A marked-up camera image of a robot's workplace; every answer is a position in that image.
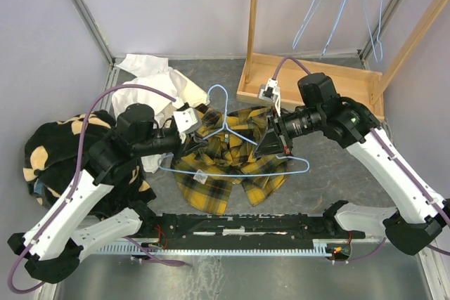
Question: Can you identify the white slotted cable duct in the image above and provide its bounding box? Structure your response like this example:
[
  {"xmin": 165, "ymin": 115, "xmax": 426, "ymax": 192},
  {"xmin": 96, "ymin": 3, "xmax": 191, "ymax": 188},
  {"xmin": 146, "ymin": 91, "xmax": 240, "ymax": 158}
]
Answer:
[{"xmin": 96, "ymin": 240, "xmax": 332, "ymax": 257}]

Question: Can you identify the white shirt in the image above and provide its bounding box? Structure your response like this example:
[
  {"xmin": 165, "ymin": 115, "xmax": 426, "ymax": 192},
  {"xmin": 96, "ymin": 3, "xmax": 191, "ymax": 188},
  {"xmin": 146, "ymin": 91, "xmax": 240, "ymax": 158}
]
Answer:
[{"xmin": 112, "ymin": 54, "xmax": 207, "ymax": 173}]

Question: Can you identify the purple cable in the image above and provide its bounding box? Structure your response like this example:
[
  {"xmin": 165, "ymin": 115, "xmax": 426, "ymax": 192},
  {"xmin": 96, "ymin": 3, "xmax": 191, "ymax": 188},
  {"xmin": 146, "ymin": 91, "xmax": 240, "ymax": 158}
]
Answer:
[
  {"xmin": 272, "ymin": 56, "xmax": 450, "ymax": 266},
  {"xmin": 6, "ymin": 84, "xmax": 176, "ymax": 294}
]

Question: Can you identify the wooden clothes rack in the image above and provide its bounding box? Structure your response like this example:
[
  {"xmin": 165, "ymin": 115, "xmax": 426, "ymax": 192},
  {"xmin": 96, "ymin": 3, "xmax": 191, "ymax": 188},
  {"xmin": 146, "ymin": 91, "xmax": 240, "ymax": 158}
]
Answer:
[{"xmin": 236, "ymin": 0, "xmax": 449, "ymax": 120}]

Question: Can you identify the yellow plaid shirt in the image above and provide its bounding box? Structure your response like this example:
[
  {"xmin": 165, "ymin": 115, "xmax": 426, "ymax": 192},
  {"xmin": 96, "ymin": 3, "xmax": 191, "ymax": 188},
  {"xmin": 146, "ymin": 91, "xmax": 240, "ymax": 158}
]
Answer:
[{"xmin": 170, "ymin": 103, "xmax": 295, "ymax": 216}]

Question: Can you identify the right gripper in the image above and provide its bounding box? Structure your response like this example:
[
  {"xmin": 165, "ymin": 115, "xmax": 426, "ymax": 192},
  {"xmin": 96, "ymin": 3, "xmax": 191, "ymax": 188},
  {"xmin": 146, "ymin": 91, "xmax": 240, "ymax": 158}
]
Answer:
[{"xmin": 252, "ymin": 106, "xmax": 323, "ymax": 159}]

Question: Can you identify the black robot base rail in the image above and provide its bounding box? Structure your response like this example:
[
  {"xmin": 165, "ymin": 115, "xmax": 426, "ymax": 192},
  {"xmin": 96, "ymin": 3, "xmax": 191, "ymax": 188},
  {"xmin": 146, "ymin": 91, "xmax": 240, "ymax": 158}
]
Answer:
[{"xmin": 133, "ymin": 207, "xmax": 366, "ymax": 249}]

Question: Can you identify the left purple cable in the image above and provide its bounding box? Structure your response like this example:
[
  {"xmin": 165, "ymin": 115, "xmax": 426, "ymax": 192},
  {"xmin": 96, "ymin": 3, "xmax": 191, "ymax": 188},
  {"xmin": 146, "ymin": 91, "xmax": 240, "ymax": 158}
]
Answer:
[{"xmin": 6, "ymin": 84, "xmax": 176, "ymax": 294}]

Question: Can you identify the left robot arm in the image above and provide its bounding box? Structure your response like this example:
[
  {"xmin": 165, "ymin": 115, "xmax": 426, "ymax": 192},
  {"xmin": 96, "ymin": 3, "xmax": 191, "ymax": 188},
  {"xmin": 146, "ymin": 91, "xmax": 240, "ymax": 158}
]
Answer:
[{"xmin": 8, "ymin": 103, "xmax": 203, "ymax": 284}]

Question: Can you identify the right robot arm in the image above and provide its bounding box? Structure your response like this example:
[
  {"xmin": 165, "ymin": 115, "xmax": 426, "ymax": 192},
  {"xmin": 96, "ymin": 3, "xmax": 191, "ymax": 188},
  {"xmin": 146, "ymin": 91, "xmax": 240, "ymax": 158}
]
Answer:
[{"xmin": 254, "ymin": 73, "xmax": 449, "ymax": 255}]

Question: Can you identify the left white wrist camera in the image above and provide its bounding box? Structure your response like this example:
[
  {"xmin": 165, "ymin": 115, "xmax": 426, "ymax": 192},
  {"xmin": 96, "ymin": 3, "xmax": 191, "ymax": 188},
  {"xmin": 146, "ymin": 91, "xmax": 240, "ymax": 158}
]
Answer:
[{"xmin": 172, "ymin": 103, "xmax": 202, "ymax": 143}]

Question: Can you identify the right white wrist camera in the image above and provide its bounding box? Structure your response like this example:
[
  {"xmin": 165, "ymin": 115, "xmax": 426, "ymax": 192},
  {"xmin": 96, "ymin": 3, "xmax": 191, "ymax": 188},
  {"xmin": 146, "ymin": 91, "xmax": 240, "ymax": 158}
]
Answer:
[{"xmin": 258, "ymin": 78, "xmax": 281, "ymax": 117}]

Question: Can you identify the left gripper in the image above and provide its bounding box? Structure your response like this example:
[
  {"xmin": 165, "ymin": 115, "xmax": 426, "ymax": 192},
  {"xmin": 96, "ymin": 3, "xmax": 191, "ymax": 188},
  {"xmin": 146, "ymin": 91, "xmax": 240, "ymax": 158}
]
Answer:
[{"xmin": 134, "ymin": 126, "xmax": 210, "ymax": 162}]

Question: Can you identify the aluminium corner post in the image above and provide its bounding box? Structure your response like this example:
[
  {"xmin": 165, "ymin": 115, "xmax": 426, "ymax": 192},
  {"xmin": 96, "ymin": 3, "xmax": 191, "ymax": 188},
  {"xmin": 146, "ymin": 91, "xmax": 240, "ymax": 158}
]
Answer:
[{"xmin": 49, "ymin": 0, "xmax": 115, "ymax": 65}]

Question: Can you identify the black floral blanket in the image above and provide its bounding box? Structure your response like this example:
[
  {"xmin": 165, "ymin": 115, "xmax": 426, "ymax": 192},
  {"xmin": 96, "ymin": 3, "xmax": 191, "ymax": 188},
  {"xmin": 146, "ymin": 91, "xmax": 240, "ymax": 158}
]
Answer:
[{"xmin": 23, "ymin": 114, "xmax": 156, "ymax": 220}]

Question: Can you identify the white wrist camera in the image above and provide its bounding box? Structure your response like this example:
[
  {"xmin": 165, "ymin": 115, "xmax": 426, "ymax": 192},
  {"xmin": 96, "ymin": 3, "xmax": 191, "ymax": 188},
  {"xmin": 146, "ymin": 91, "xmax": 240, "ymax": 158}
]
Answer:
[
  {"xmin": 258, "ymin": 78, "xmax": 281, "ymax": 117},
  {"xmin": 172, "ymin": 103, "xmax": 202, "ymax": 143}
]

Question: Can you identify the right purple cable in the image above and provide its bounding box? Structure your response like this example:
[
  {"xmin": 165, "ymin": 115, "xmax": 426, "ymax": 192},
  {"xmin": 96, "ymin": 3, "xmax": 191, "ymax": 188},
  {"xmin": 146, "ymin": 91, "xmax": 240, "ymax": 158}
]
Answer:
[{"xmin": 272, "ymin": 56, "xmax": 450, "ymax": 266}]

